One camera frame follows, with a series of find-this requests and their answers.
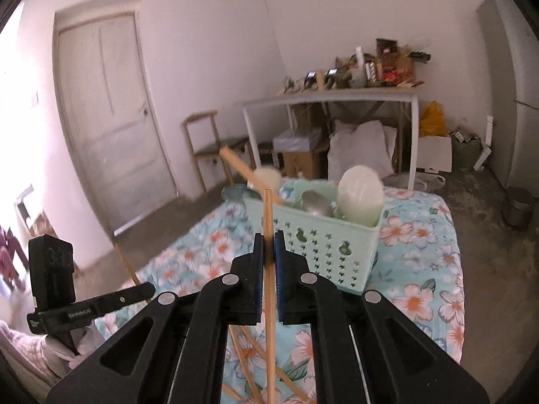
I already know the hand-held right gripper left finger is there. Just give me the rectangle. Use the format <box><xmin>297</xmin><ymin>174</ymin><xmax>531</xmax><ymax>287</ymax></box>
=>
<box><xmin>46</xmin><ymin>233</ymin><xmax>266</xmax><ymax>404</ymax></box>

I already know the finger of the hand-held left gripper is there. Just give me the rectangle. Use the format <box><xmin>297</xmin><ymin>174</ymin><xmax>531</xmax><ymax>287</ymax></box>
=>
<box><xmin>94</xmin><ymin>282</ymin><xmax>157</xmax><ymax>315</ymax></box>

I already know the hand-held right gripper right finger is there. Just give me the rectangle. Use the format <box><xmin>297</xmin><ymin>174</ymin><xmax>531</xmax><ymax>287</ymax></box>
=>
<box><xmin>274</xmin><ymin>231</ymin><xmax>490</xmax><ymax>404</ymax></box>

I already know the wooden chopstick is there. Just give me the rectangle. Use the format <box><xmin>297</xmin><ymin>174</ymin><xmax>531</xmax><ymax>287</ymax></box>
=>
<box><xmin>219</xmin><ymin>145</ymin><xmax>292</xmax><ymax>205</ymax></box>
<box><xmin>261</xmin><ymin>189</ymin><xmax>279</xmax><ymax>404</ymax></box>

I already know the green perforated plastic basket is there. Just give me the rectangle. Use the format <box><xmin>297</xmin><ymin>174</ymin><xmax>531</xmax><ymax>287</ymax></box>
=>
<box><xmin>242</xmin><ymin>178</ymin><xmax>386</xmax><ymax>296</ymax></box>

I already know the pile of wooden chopsticks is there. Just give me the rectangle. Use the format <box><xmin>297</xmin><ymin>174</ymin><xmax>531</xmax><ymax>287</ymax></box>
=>
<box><xmin>221</xmin><ymin>326</ymin><xmax>315</xmax><ymax>404</ymax></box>

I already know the white round plate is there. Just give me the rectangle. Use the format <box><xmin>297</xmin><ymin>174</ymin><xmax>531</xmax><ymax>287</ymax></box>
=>
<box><xmin>336</xmin><ymin>164</ymin><xmax>385</xmax><ymax>227</ymax></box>

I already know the purple cloth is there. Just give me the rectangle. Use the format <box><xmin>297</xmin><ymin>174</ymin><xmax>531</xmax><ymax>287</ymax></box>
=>
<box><xmin>0</xmin><ymin>225</ymin><xmax>22</xmax><ymax>291</ymax></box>

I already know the brown cardboard box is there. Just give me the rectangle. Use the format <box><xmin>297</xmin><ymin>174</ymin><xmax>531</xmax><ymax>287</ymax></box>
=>
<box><xmin>282</xmin><ymin>145</ymin><xmax>329</xmax><ymax>180</ymax></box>

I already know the floral blue tablecloth table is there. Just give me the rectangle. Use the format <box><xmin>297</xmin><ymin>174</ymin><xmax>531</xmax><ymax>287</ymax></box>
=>
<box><xmin>94</xmin><ymin>177</ymin><xmax>466</xmax><ymax>404</ymax></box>

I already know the wooden chair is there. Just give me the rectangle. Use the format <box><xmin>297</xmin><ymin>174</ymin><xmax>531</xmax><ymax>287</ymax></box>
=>
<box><xmin>181</xmin><ymin>110</ymin><xmax>254</xmax><ymax>195</ymax></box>

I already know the grey flat box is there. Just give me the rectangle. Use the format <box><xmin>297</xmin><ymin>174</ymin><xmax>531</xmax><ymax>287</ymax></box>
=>
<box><xmin>271</xmin><ymin>128</ymin><xmax>323</xmax><ymax>153</ymax></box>

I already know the white sack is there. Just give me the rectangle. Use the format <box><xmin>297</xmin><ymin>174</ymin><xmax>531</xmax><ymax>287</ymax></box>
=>
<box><xmin>327</xmin><ymin>120</ymin><xmax>399</xmax><ymax>182</ymax></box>

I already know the white door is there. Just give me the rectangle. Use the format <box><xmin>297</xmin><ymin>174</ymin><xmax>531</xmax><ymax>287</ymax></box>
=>
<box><xmin>52</xmin><ymin>0</ymin><xmax>180</xmax><ymax>237</ymax></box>

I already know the white framed table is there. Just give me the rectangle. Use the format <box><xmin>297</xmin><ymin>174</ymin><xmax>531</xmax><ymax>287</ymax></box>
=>
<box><xmin>242</xmin><ymin>86</ymin><xmax>422</xmax><ymax>193</ymax></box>

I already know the white cardboard box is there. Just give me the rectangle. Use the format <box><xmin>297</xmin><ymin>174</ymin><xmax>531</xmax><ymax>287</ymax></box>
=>
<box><xmin>414</xmin><ymin>134</ymin><xmax>454</xmax><ymax>173</ymax></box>

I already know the yellow plastic bag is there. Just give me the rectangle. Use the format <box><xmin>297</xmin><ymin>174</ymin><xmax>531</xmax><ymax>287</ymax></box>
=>
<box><xmin>418</xmin><ymin>100</ymin><xmax>448</xmax><ymax>138</ymax></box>

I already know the green cloth bag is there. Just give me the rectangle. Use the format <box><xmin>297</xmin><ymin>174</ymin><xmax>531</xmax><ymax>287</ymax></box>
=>
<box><xmin>448</xmin><ymin>130</ymin><xmax>485</xmax><ymax>171</ymax></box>

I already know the clutter of small table things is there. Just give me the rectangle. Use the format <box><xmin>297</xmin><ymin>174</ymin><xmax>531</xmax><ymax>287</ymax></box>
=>
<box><xmin>275</xmin><ymin>37</ymin><xmax>433</xmax><ymax>94</ymax></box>

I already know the metal pot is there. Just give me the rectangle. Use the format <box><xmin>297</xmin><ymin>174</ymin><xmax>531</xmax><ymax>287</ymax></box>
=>
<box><xmin>505</xmin><ymin>186</ymin><xmax>534</xmax><ymax>228</ymax></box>

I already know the white pipe piece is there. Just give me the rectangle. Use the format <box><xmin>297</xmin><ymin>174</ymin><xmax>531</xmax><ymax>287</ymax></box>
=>
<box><xmin>473</xmin><ymin>114</ymin><xmax>495</xmax><ymax>172</ymax></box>

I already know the grey refrigerator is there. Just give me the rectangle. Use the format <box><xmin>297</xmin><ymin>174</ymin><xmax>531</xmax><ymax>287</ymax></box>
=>
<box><xmin>475</xmin><ymin>0</ymin><xmax>539</xmax><ymax>188</ymax></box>

